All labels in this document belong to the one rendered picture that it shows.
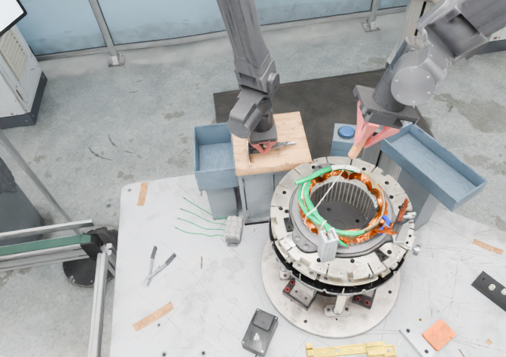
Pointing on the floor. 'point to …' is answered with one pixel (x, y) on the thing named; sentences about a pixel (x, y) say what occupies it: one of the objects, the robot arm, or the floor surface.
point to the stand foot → (87, 279)
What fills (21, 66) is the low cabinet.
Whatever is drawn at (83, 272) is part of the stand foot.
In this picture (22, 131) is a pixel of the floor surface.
